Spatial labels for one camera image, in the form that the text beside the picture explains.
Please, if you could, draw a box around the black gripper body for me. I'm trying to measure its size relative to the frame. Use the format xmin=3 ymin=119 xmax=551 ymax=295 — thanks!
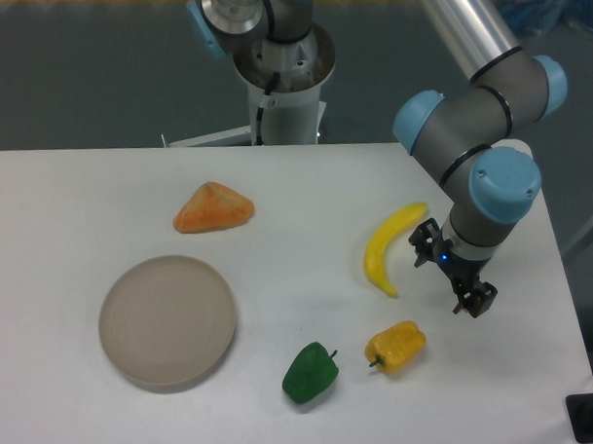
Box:
xmin=432 ymin=234 xmax=492 ymax=293

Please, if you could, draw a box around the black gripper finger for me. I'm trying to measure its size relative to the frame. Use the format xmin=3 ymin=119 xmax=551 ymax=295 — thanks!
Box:
xmin=409 ymin=218 xmax=441 ymax=267
xmin=452 ymin=280 xmax=498 ymax=318

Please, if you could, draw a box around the yellow bell pepper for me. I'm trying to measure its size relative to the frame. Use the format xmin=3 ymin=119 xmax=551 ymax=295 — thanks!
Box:
xmin=365 ymin=320 xmax=426 ymax=375

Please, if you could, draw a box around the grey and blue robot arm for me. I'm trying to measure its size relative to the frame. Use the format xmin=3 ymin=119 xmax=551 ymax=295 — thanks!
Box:
xmin=187 ymin=0 xmax=568 ymax=317

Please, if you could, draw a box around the green bell pepper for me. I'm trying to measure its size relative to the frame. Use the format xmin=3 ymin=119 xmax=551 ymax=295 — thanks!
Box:
xmin=281 ymin=342 xmax=339 ymax=404

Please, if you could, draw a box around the yellow banana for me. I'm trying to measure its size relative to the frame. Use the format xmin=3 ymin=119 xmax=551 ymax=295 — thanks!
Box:
xmin=362 ymin=202 xmax=428 ymax=299

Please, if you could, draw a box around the white furniture at right edge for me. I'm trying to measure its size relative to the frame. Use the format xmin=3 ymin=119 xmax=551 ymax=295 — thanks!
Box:
xmin=561 ymin=214 xmax=593 ymax=263

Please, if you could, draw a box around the black device at table edge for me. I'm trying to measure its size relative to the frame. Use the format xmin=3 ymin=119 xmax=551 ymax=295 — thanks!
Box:
xmin=565 ymin=393 xmax=593 ymax=444

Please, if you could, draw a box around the orange triangular bread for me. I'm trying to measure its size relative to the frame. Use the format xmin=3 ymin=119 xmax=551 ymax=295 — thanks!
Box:
xmin=172 ymin=182 xmax=255 ymax=234

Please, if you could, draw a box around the beige round plate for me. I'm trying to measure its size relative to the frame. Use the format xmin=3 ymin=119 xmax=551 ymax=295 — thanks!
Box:
xmin=97 ymin=255 xmax=237 ymax=394

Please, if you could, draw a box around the black cable on pedestal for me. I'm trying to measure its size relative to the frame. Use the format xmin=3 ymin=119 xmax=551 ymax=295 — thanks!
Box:
xmin=253 ymin=69 xmax=281 ymax=147

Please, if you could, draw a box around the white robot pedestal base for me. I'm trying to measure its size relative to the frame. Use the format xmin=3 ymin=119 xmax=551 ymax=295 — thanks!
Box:
xmin=167 ymin=23 xmax=336 ymax=148

